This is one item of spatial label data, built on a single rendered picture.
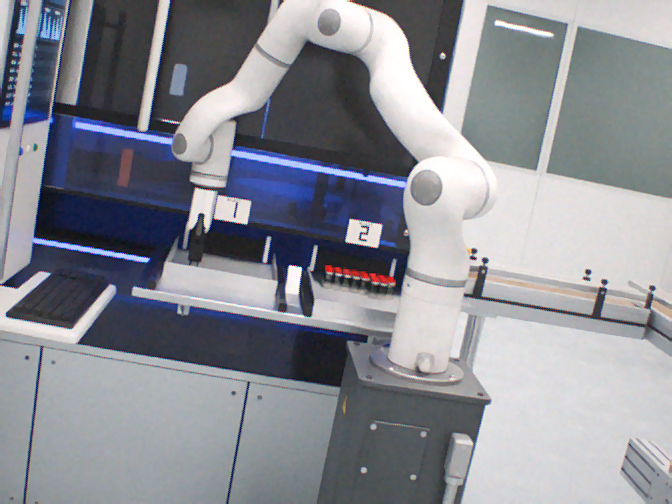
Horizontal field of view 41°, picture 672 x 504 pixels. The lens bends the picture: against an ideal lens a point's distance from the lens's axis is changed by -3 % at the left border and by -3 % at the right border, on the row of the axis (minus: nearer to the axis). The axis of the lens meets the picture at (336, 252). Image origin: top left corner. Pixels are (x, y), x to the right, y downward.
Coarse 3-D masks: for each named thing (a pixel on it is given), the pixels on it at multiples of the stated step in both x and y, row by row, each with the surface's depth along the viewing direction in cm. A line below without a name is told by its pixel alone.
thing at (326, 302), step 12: (312, 288) 210; (324, 288) 228; (312, 300) 205; (324, 300) 201; (336, 300) 218; (348, 300) 220; (360, 300) 223; (372, 300) 225; (384, 300) 228; (396, 300) 231; (312, 312) 201; (324, 312) 201; (336, 312) 201; (348, 312) 201; (360, 312) 202; (372, 312) 202; (384, 312) 202; (396, 312) 203; (384, 324) 203
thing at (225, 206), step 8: (224, 200) 232; (232, 200) 232; (240, 200) 232; (216, 208) 232; (224, 208) 232; (232, 208) 232; (240, 208) 232; (248, 208) 232; (216, 216) 232; (224, 216) 232; (232, 216) 232; (240, 216) 233
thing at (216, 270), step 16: (176, 240) 234; (176, 256) 231; (208, 256) 238; (224, 256) 242; (176, 272) 208; (192, 272) 208; (208, 272) 208; (224, 272) 209; (240, 272) 227; (256, 272) 231; (272, 272) 232; (240, 288) 210; (256, 288) 210; (272, 288) 210
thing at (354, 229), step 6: (354, 222) 235; (360, 222) 235; (366, 222) 236; (348, 228) 236; (354, 228) 236; (360, 228) 236; (366, 228) 236; (372, 228) 236; (378, 228) 236; (348, 234) 236; (354, 234) 236; (372, 234) 236; (378, 234) 236; (348, 240) 236; (354, 240) 236; (372, 240) 237; (378, 240) 237; (372, 246) 237
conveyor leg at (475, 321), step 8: (472, 320) 259; (480, 320) 259; (472, 328) 259; (480, 328) 259; (464, 336) 261; (472, 336) 259; (480, 336) 261; (464, 344) 261; (472, 344) 260; (464, 352) 261; (472, 352) 260; (464, 360) 261; (472, 360) 261; (472, 368) 262
